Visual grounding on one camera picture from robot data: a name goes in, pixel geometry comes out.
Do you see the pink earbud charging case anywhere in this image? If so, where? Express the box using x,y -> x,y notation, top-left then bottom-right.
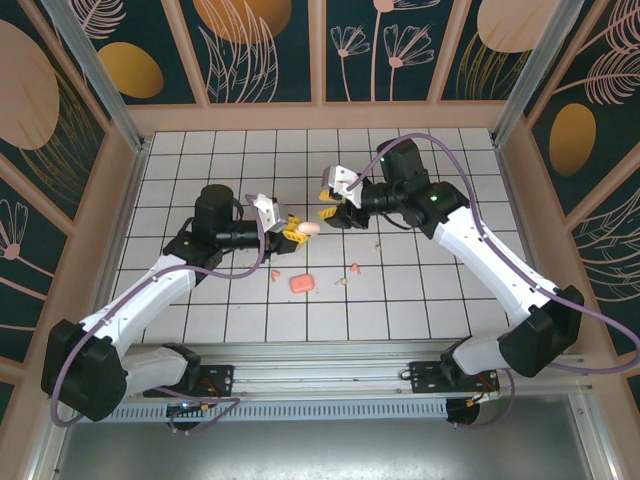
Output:
289,273 -> 316,297

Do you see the grey metal sheet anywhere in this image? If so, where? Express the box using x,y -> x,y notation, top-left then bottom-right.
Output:
49,394 -> 611,480

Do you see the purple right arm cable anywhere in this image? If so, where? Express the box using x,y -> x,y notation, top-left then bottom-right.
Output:
349,131 -> 640,430

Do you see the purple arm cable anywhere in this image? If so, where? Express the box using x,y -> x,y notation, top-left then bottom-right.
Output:
349,131 -> 640,430
49,194 -> 266,437

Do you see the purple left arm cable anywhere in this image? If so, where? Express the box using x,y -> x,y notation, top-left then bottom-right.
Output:
49,194 -> 266,437

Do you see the aluminium side rail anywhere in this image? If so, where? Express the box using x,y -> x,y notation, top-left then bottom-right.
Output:
47,142 -> 151,351
492,139 -> 544,286

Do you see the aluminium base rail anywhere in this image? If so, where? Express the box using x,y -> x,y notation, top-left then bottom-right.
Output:
117,341 -> 596,402

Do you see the aluminium frame post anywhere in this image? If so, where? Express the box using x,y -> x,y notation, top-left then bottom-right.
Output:
39,0 -> 151,154
490,0 -> 599,146

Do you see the grey slotted cable duct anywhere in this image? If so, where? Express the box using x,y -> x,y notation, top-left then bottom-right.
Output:
69,398 -> 450,423

